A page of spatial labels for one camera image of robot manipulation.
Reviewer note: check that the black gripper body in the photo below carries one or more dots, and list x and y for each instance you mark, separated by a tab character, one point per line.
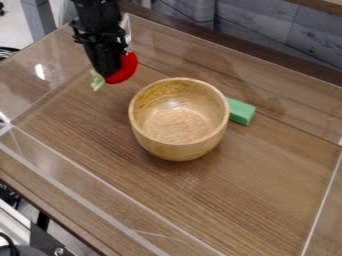
86	37

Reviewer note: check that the wooden bowl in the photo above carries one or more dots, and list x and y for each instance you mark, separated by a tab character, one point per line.
179	117

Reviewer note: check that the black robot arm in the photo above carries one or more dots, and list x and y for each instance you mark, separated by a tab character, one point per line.
98	16

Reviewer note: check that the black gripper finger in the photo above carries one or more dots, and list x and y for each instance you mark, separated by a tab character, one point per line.
113	51
96	57

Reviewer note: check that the red plush strawberry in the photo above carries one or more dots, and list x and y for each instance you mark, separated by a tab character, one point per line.
129	62

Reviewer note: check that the green sponge block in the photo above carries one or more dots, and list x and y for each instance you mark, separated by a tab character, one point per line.
240	111

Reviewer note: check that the black clamp base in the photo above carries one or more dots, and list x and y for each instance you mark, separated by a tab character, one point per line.
29	241

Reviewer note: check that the clear acrylic tray enclosure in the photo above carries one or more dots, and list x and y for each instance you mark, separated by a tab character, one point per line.
200	159

